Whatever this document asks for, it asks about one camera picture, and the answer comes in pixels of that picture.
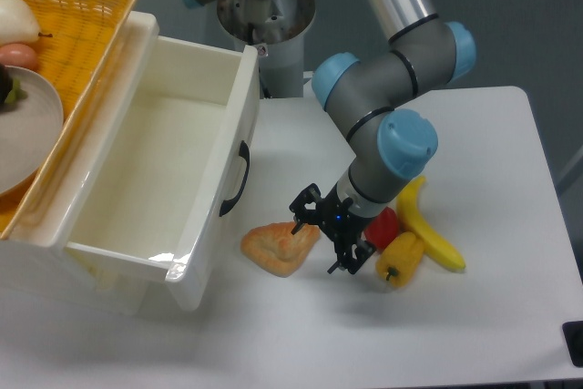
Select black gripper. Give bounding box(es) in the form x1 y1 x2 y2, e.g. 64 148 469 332
289 179 376 274

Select triangle bread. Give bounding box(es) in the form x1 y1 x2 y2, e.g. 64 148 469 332
240 221 321 278

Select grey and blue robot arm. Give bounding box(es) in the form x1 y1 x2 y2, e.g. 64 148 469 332
183 0 476 273

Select red bell pepper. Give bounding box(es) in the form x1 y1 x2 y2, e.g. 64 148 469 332
363 207 400 252

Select yellow bell pepper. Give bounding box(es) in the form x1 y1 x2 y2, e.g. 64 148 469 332
375 231 424 288

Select yellow banana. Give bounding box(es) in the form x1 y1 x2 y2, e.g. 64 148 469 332
396 176 466 272

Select white plastic drawer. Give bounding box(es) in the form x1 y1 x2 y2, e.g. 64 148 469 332
1 12 260 314

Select black object at table edge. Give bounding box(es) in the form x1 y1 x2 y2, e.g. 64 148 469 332
562 321 583 368

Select grey plate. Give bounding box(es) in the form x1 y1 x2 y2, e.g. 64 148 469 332
1 67 64 195

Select yellow woven basket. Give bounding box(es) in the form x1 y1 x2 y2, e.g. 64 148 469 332
1 0 137 239

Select dark eggplant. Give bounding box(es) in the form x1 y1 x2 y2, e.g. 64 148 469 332
0 65 27 107

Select pink peach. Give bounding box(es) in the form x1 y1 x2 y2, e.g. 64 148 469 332
0 43 38 70

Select black drawer handle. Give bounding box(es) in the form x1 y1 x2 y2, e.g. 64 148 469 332
219 140 251 217

